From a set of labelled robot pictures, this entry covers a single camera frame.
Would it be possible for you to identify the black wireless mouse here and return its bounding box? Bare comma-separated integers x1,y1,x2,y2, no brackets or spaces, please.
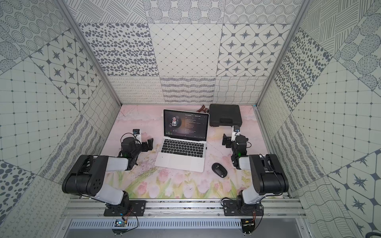
211,163,228,178

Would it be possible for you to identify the silver laptop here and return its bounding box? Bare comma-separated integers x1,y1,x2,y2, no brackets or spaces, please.
155,109,209,173

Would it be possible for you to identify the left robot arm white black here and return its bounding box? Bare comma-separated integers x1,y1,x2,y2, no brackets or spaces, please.
62,135,153,221

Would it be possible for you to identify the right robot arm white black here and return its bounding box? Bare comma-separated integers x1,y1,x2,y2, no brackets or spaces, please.
221,135,289,216

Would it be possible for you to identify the black plastic tool case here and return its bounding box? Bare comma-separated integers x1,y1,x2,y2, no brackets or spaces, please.
209,104,243,127

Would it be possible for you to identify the small red brown object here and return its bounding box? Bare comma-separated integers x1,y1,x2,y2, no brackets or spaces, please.
197,105,209,113

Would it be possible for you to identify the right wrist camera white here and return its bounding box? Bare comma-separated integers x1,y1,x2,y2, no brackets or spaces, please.
231,126,241,141

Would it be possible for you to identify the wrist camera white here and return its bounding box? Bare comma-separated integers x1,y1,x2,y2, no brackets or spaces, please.
231,126,241,141
133,129,142,142

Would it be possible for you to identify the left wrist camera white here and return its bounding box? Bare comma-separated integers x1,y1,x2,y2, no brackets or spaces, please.
133,129,142,142

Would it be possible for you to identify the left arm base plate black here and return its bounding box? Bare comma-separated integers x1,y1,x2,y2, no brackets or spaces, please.
103,200,147,217

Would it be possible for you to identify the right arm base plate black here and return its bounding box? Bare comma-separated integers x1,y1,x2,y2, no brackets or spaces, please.
221,199,264,216

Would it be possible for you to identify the aluminium mounting rail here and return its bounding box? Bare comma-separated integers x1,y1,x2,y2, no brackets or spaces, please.
62,198,307,219

